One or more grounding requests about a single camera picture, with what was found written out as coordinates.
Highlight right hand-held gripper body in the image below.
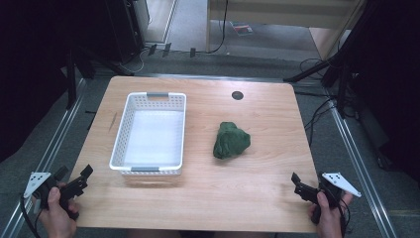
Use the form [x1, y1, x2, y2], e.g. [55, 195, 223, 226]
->
[310, 172, 363, 226]

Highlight person's left hand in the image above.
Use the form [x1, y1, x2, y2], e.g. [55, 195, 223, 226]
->
[38, 182, 80, 238]

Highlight dark green cloth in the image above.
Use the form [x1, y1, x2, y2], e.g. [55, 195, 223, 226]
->
[212, 121, 252, 161]

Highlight black tripod stand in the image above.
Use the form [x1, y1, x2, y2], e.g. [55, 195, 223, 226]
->
[282, 0, 380, 119]

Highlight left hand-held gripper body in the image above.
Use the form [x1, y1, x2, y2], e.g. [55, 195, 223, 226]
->
[23, 171, 80, 221]

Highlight dark curtain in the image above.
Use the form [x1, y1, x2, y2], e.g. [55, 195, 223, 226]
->
[343, 0, 420, 182]
[0, 0, 110, 164]

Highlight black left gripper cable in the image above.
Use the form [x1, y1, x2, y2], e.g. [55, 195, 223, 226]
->
[19, 193, 44, 238]

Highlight magazine with red cover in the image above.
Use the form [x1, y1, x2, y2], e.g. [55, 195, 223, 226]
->
[230, 21, 255, 37]

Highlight white perforated plastic basket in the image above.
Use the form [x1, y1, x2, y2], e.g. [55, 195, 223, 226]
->
[109, 91, 187, 177]

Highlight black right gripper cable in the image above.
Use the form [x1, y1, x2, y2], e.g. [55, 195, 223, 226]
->
[338, 196, 352, 238]

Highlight white floor cable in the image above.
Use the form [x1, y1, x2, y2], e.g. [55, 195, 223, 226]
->
[117, 46, 151, 74]

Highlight aluminium floor rail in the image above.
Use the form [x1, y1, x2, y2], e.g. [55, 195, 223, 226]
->
[0, 77, 88, 238]
[328, 98, 398, 238]
[133, 72, 293, 83]

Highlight black metal stand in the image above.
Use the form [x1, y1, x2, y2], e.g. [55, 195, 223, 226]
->
[64, 49, 97, 111]

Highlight black cabinet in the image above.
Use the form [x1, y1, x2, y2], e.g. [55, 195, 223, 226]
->
[104, 0, 151, 64]

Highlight black floor cables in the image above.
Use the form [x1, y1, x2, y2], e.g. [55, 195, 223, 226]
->
[298, 58, 341, 147]

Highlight black hanging cable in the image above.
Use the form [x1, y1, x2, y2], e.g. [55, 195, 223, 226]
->
[209, 0, 230, 55]

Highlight person's right hand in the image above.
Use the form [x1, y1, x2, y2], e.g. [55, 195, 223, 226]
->
[307, 191, 355, 238]

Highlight light wooden furniture frame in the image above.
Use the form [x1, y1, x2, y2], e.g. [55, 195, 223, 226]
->
[205, 0, 368, 61]

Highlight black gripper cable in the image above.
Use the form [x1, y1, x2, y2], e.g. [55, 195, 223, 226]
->
[19, 193, 44, 238]
[338, 196, 352, 238]

